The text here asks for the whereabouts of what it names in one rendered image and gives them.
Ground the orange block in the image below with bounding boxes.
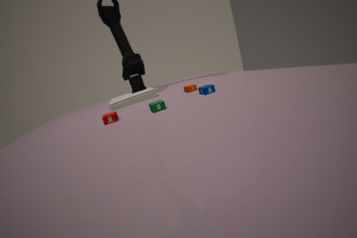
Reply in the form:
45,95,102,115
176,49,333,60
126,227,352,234
183,84,197,93

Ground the blue block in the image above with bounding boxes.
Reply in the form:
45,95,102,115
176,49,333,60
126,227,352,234
198,85,215,95

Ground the green block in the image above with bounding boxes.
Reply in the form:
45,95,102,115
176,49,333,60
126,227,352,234
149,99,166,113

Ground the red block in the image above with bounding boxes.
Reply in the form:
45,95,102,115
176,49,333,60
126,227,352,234
102,112,118,125

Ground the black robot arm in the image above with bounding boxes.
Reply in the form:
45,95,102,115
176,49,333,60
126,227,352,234
96,0,146,93

